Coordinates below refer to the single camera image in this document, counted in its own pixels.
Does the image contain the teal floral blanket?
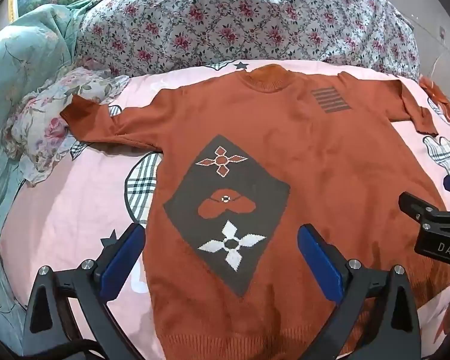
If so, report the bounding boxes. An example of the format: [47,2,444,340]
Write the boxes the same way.
[0,2,87,354]

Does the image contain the orange patterned cloth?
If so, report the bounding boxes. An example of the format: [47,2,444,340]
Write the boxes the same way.
[419,76,450,136]

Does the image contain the white quilt with red flowers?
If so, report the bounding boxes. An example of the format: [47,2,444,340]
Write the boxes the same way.
[73,0,421,80]

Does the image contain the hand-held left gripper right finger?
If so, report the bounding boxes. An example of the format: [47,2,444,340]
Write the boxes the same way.
[298,224,422,360]

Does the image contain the black cable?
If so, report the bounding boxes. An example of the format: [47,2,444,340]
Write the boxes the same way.
[30,338,111,360]

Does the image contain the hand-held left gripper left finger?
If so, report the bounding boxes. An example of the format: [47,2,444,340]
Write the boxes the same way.
[22,223,151,360]

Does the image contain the floral ruffled pillow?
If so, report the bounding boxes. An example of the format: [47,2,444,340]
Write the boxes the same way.
[9,67,130,189]

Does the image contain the pink bedsheet with plaid hearts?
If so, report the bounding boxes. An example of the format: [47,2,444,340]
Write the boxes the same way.
[0,59,450,360]

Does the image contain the orange knit sweater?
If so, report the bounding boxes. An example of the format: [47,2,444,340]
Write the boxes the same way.
[60,64,450,360]

